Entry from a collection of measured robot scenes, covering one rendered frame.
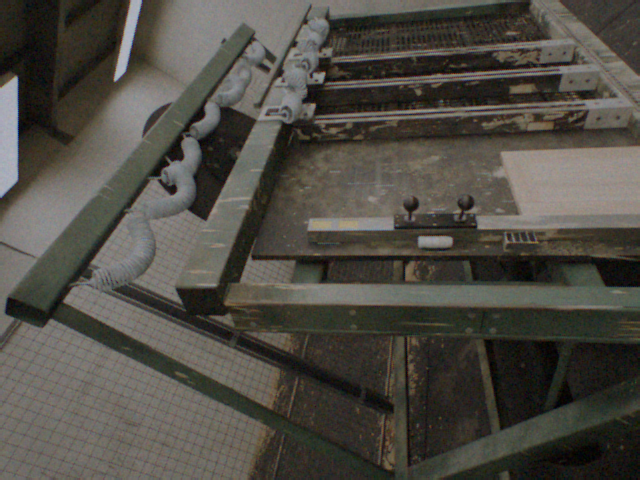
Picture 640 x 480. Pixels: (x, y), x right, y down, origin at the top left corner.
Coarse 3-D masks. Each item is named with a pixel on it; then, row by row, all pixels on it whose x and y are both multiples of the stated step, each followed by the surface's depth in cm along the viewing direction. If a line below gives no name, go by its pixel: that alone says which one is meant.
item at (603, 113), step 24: (288, 72) 142; (264, 120) 148; (312, 120) 149; (336, 120) 149; (360, 120) 147; (384, 120) 145; (408, 120) 144; (432, 120) 143; (456, 120) 142; (480, 120) 141; (504, 120) 140; (528, 120) 139; (552, 120) 138; (576, 120) 137; (600, 120) 136; (624, 120) 135
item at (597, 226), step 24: (480, 216) 107; (504, 216) 106; (528, 216) 105; (552, 216) 104; (576, 216) 103; (600, 216) 102; (624, 216) 101; (312, 240) 113; (336, 240) 112; (360, 240) 111; (384, 240) 110; (408, 240) 109; (456, 240) 107; (480, 240) 106; (552, 240) 104
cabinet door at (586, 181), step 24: (504, 168) 127; (528, 168) 124; (552, 168) 123; (576, 168) 121; (600, 168) 120; (624, 168) 119; (528, 192) 116; (552, 192) 115; (576, 192) 114; (600, 192) 112; (624, 192) 111
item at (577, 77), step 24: (312, 72) 169; (480, 72) 164; (504, 72) 162; (528, 72) 160; (552, 72) 157; (576, 72) 155; (312, 96) 173; (336, 96) 172; (360, 96) 170; (384, 96) 169; (408, 96) 168; (432, 96) 167; (456, 96) 166
